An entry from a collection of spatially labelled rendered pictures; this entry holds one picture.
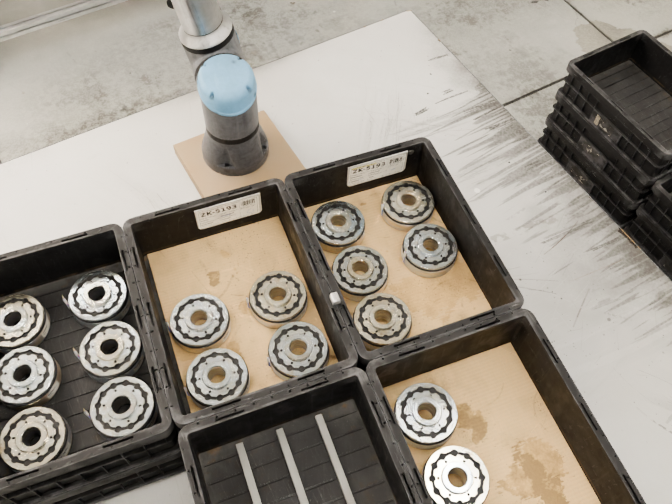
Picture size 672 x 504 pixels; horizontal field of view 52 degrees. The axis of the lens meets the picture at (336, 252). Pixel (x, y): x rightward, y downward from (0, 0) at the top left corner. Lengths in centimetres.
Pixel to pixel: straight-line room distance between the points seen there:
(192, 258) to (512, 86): 186
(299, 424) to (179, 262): 39
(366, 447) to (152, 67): 209
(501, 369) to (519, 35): 209
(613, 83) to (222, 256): 139
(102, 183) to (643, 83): 158
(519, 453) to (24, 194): 116
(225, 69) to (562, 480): 98
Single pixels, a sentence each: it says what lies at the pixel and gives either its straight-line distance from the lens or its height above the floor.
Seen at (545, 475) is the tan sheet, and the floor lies 83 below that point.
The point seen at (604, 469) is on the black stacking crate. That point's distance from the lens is 116.
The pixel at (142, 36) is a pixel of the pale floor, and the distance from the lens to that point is 307.
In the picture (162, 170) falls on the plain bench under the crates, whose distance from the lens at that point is 163.
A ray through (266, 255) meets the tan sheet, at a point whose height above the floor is 83.
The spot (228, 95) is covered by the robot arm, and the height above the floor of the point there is 95.
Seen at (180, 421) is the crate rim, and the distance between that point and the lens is 108.
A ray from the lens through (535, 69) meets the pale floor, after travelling 299.
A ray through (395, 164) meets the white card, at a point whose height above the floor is 89.
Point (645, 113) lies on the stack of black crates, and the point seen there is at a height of 49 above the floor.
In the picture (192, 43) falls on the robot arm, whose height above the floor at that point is 96.
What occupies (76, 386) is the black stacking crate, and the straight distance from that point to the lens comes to 125.
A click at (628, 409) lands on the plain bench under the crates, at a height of 70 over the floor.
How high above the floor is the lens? 193
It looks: 58 degrees down
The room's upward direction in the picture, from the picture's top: 3 degrees clockwise
